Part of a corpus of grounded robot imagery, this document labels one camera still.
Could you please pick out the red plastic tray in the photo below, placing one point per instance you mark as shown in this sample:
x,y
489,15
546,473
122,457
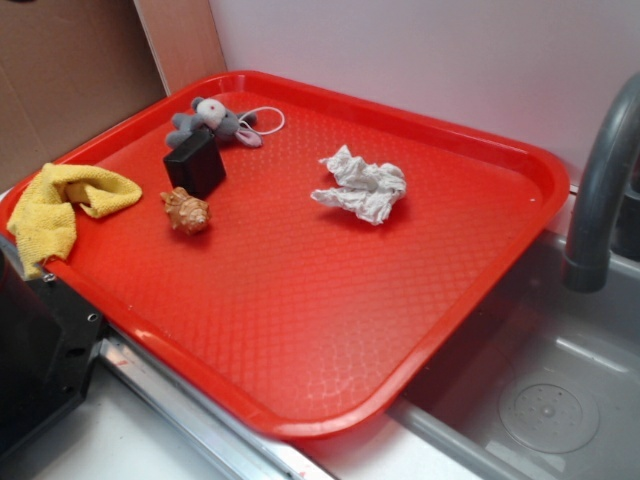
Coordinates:
x,y
301,319

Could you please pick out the brown cardboard panel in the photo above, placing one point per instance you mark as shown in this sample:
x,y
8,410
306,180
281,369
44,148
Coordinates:
x,y
72,69

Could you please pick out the grey plastic sink basin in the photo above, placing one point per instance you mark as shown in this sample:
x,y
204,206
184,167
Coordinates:
x,y
538,382

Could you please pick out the grey toy faucet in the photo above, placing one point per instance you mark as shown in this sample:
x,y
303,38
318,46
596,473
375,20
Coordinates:
x,y
605,217

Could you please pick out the brown seashell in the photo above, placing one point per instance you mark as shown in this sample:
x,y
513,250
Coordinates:
x,y
185,212

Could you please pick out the grey plush mouse toy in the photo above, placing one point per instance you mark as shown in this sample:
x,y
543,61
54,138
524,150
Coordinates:
x,y
212,117

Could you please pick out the crumpled white paper tissue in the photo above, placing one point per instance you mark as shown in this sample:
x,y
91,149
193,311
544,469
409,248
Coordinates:
x,y
369,191

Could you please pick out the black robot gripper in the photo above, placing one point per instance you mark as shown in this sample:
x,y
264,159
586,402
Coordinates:
x,y
50,337

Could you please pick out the yellow cloth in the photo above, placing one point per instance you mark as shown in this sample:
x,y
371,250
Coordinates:
x,y
43,221

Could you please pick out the black box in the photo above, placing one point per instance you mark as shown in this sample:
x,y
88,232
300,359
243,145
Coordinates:
x,y
196,165

